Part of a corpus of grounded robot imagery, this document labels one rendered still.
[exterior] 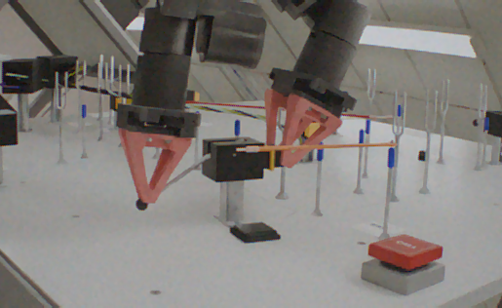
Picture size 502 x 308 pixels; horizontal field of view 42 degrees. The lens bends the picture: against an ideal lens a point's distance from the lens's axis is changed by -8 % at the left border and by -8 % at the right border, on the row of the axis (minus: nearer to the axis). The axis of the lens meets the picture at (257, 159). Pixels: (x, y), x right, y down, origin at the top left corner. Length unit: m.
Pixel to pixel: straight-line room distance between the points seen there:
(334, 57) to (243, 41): 0.11
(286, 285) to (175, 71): 0.25
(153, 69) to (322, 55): 0.19
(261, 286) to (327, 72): 0.28
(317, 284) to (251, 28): 0.28
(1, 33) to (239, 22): 7.91
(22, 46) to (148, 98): 8.00
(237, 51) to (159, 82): 0.09
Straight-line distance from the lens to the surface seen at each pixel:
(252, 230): 0.73
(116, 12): 1.82
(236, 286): 0.61
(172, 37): 0.72
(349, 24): 0.80
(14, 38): 8.66
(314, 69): 0.79
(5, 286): 0.63
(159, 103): 0.72
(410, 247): 0.62
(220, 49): 0.73
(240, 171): 0.76
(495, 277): 0.67
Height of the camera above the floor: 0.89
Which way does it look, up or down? 18 degrees up
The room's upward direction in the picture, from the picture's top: 38 degrees clockwise
